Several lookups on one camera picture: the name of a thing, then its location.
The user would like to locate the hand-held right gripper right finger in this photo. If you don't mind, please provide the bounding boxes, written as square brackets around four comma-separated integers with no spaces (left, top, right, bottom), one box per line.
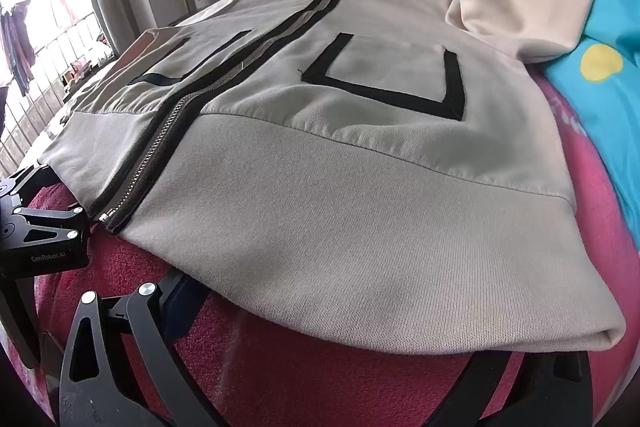
[440,349,595,427]

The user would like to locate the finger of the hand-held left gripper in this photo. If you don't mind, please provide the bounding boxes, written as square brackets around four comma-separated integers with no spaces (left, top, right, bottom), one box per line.
[14,203,92,253]
[0,166,57,210]

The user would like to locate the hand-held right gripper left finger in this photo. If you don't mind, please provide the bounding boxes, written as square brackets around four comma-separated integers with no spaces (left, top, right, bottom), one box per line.
[59,269,217,427]

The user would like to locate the beige zip jacket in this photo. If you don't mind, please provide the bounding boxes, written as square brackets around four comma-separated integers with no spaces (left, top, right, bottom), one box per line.
[37,0,628,355]

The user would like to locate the hanging dark clothes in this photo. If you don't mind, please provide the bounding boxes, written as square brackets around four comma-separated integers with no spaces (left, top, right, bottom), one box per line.
[0,0,37,96]

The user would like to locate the balcony railing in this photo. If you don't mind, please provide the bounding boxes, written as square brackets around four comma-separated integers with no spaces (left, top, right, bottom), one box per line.
[0,12,117,178]

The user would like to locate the pink fleece blanket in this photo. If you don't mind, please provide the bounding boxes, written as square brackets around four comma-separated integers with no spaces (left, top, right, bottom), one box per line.
[5,72,636,427]

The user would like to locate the blue printed blanket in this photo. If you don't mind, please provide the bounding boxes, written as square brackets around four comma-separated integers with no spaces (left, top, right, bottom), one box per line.
[492,0,640,260]

